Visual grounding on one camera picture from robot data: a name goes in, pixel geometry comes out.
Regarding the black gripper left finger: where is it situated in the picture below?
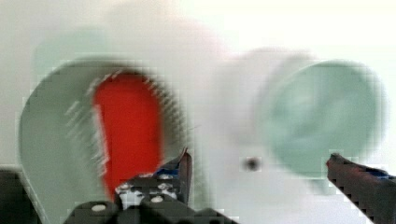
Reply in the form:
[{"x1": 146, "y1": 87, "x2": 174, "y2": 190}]
[{"x1": 114, "y1": 147, "x2": 192, "y2": 210}]

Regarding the red plush ketchup bottle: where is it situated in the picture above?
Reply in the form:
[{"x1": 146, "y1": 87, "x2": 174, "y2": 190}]
[{"x1": 93, "y1": 72, "x2": 163, "y2": 197}]

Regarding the green plastic strainer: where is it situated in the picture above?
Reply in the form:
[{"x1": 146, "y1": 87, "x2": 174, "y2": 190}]
[{"x1": 19, "y1": 58, "x2": 189, "y2": 224}]

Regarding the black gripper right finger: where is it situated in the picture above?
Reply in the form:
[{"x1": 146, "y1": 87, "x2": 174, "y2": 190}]
[{"x1": 326, "y1": 153, "x2": 396, "y2": 224}]

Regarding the green plastic mug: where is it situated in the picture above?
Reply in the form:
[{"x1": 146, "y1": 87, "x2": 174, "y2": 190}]
[{"x1": 255, "y1": 60, "x2": 387, "y2": 195}]

